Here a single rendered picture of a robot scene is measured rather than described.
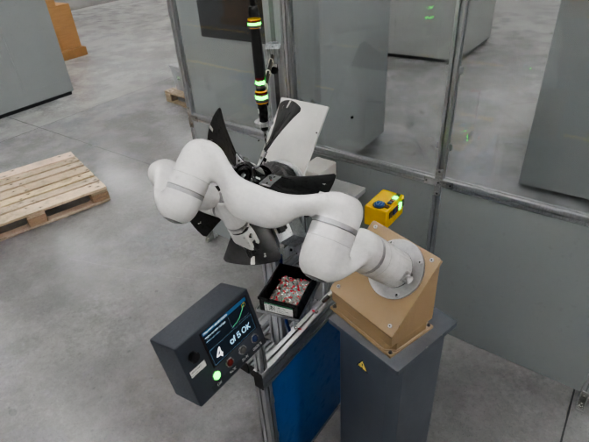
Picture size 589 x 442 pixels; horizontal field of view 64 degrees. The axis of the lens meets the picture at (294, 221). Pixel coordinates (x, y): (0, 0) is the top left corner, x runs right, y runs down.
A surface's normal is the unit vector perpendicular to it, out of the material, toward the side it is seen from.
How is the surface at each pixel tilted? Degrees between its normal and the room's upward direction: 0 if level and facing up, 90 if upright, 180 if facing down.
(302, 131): 50
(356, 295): 45
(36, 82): 90
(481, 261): 90
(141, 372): 0
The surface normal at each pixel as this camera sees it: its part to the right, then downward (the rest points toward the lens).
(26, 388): -0.05, -0.83
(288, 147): -0.49, -0.17
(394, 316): -0.61, -0.32
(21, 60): 0.82, 0.28
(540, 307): -0.60, 0.47
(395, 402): -0.09, 0.56
